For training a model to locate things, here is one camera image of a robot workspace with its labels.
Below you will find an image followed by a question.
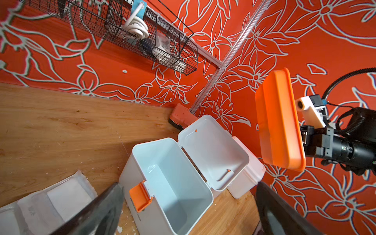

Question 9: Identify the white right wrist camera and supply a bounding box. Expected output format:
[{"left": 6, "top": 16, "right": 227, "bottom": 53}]
[{"left": 295, "top": 95, "right": 327, "bottom": 129}]

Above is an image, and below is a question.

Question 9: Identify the white cable in basket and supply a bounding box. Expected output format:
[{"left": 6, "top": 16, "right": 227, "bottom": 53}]
[{"left": 121, "top": 1, "right": 150, "bottom": 40}]

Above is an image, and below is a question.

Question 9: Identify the grey orange medicine chest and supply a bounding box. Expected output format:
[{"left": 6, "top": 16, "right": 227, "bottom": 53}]
[{"left": 119, "top": 115, "right": 249, "bottom": 235}]

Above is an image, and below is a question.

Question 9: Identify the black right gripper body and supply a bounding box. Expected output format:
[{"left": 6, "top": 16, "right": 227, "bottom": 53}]
[{"left": 300, "top": 125, "right": 376, "bottom": 176}]

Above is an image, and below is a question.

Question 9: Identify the black wire wall basket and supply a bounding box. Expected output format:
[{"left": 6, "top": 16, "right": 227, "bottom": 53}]
[{"left": 23, "top": 1, "right": 193, "bottom": 60}]

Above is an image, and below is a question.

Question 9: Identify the orange tray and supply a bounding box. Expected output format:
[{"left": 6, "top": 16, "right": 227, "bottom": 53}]
[{"left": 255, "top": 68, "right": 306, "bottom": 172}]

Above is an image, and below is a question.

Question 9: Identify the pink medicine chest box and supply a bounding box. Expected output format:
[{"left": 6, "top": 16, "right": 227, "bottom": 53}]
[{"left": 227, "top": 136, "right": 266, "bottom": 199}]

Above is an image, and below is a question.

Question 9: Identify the red plastic tool case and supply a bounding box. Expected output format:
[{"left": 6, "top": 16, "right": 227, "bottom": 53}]
[{"left": 168, "top": 103, "right": 198, "bottom": 131}]

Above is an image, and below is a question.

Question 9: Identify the aluminium frame post right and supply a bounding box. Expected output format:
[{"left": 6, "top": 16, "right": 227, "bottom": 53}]
[{"left": 190, "top": 0, "right": 271, "bottom": 114}]

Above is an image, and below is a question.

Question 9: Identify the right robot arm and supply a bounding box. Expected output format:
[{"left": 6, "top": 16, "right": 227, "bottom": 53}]
[{"left": 295, "top": 68, "right": 376, "bottom": 176}]

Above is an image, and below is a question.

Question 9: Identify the blue item in basket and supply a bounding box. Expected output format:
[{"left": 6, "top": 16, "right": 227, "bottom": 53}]
[{"left": 131, "top": 0, "right": 147, "bottom": 19}]

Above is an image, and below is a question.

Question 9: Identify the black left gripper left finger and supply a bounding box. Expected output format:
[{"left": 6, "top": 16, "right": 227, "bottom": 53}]
[{"left": 53, "top": 183, "right": 124, "bottom": 235}]

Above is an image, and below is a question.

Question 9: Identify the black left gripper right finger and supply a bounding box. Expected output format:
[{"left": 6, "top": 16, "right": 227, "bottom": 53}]
[{"left": 255, "top": 182, "right": 322, "bottom": 235}]

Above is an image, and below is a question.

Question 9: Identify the white button box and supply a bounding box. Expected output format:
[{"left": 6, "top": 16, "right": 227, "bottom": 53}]
[{"left": 171, "top": 60, "right": 188, "bottom": 74}]

